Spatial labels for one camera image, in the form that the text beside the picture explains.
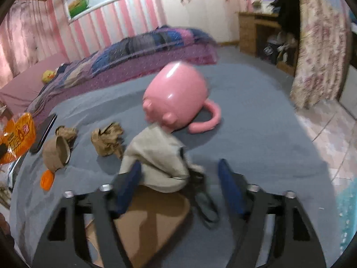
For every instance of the floral curtain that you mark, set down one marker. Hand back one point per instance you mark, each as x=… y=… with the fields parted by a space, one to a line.
x=322 y=52

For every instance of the black phone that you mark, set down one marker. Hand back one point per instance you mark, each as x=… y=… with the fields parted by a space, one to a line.
x=42 y=132

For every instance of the brown paper ball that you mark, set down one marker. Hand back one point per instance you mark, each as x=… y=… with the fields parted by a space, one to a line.
x=108 y=141

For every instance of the grey printed snack wrapper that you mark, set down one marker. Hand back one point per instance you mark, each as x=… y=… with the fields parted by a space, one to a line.
x=167 y=169

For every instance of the bed with purple sheet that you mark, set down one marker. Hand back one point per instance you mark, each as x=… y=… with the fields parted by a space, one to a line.
x=111 y=72

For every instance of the brown phone case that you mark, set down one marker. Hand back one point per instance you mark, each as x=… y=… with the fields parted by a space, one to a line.
x=149 y=223

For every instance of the black box under desk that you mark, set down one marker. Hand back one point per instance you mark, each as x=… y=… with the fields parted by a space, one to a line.
x=270 y=52

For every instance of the white wardrobe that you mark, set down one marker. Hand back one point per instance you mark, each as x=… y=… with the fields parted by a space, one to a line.
x=216 y=17

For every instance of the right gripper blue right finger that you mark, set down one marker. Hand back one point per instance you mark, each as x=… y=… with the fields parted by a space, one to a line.
x=294 y=240

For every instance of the wooden desk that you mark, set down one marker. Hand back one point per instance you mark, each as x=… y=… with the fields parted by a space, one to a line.
x=257 y=29

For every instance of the white refrigerator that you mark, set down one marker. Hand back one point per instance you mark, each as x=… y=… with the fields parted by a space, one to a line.
x=348 y=95

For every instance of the striped patchwork blanket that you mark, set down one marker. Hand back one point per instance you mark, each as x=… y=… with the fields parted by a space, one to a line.
x=132 y=56

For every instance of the pink pig mug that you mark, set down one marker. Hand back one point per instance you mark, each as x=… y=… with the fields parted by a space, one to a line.
x=178 y=97

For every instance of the orange fruit peel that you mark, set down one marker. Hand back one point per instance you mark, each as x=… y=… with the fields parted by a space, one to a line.
x=47 y=180

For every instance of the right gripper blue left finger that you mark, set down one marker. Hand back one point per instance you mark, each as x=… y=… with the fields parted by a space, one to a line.
x=64 y=242

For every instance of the black hanging coat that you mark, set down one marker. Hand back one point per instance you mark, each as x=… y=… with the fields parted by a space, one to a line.
x=289 y=17

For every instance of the orange snack bag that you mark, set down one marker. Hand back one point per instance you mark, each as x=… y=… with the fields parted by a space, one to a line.
x=17 y=136

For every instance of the turquoise plastic basket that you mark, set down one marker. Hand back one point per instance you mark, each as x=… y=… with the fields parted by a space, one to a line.
x=346 y=204

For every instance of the small crumpled brown paper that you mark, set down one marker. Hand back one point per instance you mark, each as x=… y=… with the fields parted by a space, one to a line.
x=69 y=134

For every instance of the yellow duck plush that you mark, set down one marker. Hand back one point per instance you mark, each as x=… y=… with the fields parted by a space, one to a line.
x=48 y=76

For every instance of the pink window curtain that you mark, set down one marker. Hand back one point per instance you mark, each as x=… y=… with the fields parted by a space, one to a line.
x=21 y=45

